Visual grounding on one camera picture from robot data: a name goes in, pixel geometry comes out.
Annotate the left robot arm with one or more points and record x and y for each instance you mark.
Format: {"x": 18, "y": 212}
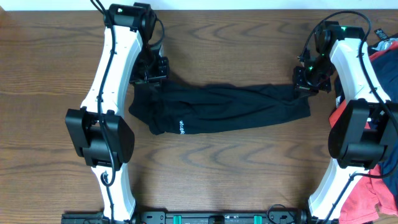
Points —
{"x": 98, "y": 130}

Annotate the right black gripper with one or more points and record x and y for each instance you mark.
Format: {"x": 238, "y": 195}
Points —
{"x": 300, "y": 83}

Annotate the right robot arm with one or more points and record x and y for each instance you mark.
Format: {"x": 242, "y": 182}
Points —
{"x": 364, "y": 133}

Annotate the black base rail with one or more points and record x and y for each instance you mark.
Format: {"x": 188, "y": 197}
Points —
{"x": 274, "y": 216}

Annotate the red printed shirt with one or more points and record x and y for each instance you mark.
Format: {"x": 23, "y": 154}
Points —
{"x": 370, "y": 197}

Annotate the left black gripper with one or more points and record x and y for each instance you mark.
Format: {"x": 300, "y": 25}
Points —
{"x": 163, "y": 74}

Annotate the black polo shirt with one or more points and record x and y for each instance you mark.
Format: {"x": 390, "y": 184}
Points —
{"x": 178, "y": 109}

